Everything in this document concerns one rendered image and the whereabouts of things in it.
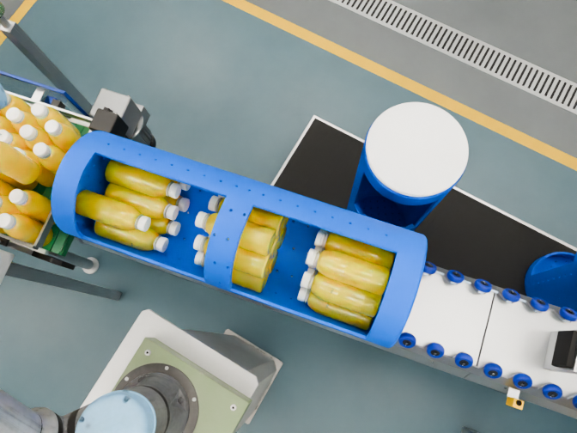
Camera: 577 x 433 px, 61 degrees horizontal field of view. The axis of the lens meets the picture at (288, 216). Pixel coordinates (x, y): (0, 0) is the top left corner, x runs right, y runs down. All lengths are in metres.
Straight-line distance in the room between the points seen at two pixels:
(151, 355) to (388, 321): 0.52
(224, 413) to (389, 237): 0.52
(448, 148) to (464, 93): 1.34
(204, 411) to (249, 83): 1.90
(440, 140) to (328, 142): 1.00
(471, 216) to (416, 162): 0.99
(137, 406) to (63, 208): 0.55
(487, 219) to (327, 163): 0.76
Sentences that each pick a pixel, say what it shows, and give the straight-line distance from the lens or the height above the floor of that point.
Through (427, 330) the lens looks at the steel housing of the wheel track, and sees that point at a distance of 1.39.
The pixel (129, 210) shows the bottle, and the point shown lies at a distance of 1.29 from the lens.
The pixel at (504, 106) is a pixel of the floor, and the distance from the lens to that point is 2.75.
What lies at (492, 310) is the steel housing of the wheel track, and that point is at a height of 0.93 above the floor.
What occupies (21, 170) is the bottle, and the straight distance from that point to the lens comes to 1.40.
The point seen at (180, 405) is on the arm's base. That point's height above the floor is 1.24.
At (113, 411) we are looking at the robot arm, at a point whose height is 1.44.
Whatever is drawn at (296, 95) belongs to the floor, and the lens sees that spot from 2.61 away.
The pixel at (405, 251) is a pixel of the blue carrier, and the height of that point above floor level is 1.22.
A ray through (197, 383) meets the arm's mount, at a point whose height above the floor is 1.21.
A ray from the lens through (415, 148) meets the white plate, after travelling 1.38.
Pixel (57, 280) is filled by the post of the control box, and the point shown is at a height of 0.59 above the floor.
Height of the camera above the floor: 2.28
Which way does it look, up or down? 75 degrees down
